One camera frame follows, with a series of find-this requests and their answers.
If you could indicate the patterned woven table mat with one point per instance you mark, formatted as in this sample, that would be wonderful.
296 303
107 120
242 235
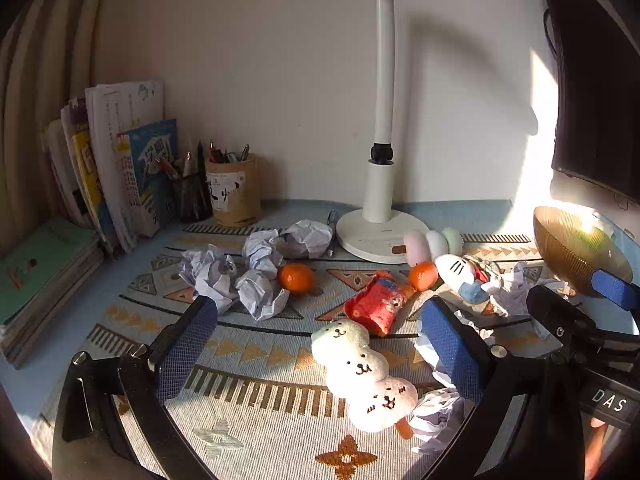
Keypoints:
270 410

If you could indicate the white rabbit plush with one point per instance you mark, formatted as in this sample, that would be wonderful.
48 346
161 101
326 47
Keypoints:
457 270

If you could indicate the white printed workbook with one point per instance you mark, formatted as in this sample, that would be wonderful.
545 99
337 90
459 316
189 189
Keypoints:
107 125

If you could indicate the white bear skewer plush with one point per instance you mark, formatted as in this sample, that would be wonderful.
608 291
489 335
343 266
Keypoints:
365 375

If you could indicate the yellow cover book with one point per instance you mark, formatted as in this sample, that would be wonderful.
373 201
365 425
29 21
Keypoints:
85 170

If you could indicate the black mesh pen holder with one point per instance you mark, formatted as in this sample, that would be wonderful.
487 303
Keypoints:
192 202

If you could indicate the white paper ball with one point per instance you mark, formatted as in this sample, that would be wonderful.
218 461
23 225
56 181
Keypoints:
307 237
262 297
207 277
480 332
435 417
520 285
260 252

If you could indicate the amber ribbed glass bowl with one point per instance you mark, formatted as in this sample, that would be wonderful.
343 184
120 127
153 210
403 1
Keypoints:
565 245

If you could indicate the person's right hand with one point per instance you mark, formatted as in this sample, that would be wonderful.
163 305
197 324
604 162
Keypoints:
596 452

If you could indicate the stack of flat books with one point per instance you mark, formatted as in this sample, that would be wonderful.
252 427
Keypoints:
45 325

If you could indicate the beige curtain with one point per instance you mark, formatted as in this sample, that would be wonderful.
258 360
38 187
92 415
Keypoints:
30 110

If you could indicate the green cover book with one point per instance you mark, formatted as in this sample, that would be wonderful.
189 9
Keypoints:
40 265

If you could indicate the pink white green dango plush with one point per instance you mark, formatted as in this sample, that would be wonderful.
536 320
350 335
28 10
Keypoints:
425 245

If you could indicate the grey standing book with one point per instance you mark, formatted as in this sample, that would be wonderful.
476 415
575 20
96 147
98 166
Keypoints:
57 170

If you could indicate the red snack packet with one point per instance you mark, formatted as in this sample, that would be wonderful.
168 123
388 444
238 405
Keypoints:
377 305

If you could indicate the bunch of pens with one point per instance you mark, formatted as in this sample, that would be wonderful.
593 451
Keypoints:
187 162
227 155

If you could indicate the blue illustrated book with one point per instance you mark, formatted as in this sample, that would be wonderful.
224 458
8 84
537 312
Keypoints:
150 175

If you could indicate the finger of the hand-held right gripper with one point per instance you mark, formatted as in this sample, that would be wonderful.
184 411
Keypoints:
555 310
612 286

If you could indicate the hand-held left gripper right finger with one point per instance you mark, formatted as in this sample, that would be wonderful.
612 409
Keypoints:
450 345

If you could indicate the purple edged book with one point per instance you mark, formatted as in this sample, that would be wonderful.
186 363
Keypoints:
74 110

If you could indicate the black monitor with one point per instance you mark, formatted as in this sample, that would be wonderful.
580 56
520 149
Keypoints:
600 110

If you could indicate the orange tangerine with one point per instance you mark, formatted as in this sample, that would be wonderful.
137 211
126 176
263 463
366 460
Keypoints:
422 276
296 279

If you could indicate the brown paper pen holder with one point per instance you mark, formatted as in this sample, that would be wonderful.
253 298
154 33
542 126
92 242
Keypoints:
235 195

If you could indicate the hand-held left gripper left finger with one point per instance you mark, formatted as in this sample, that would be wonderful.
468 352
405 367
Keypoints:
187 345

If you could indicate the white desk lamp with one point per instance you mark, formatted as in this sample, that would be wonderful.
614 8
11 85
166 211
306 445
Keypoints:
382 195

